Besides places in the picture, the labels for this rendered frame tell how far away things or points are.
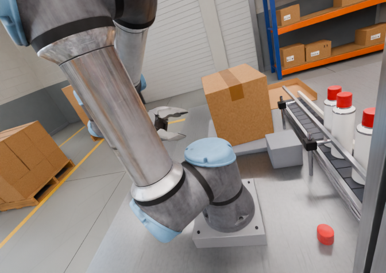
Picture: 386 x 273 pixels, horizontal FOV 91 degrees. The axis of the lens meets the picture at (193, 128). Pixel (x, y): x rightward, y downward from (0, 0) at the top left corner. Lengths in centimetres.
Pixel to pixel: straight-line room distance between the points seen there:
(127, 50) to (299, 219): 62
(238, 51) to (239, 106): 394
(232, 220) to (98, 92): 42
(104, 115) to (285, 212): 54
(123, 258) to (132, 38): 61
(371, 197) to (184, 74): 470
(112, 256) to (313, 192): 65
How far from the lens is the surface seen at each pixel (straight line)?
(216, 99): 76
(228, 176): 46
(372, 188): 26
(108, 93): 31
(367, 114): 56
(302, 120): 94
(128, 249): 73
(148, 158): 35
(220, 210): 53
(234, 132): 84
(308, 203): 67
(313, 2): 501
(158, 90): 513
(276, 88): 145
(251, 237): 57
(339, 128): 67
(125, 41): 48
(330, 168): 71
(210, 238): 58
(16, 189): 332
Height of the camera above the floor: 135
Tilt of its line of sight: 26 degrees down
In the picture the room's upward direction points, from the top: 20 degrees counter-clockwise
